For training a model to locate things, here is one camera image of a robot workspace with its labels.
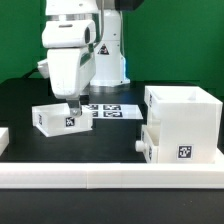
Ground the white drawer cabinet frame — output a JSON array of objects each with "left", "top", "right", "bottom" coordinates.
[{"left": 144, "top": 86, "right": 223, "bottom": 164}]

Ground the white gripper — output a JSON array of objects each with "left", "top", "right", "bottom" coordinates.
[{"left": 42, "top": 19, "right": 96, "bottom": 117}]

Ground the white front drawer box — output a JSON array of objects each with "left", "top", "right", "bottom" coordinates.
[{"left": 135, "top": 125, "right": 158, "bottom": 163}]

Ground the white L-shaped fence rail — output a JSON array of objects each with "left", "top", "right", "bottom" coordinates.
[{"left": 0, "top": 163, "right": 224, "bottom": 189}]

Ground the white drawer box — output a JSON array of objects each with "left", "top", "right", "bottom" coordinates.
[
  {"left": 135, "top": 125, "right": 158, "bottom": 163},
  {"left": 32, "top": 103, "right": 93, "bottom": 137}
]

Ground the paper sheet with tags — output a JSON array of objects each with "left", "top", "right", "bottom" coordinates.
[{"left": 87, "top": 104, "right": 143, "bottom": 120}]

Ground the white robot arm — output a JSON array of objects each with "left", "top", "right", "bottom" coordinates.
[{"left": 38, "top": 0, "right": 144, "bottom": 117}]

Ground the white block at left edge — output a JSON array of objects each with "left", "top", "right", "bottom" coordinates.
[{"left": 0, "top": 128, "right": 9, "bottom": 156}]

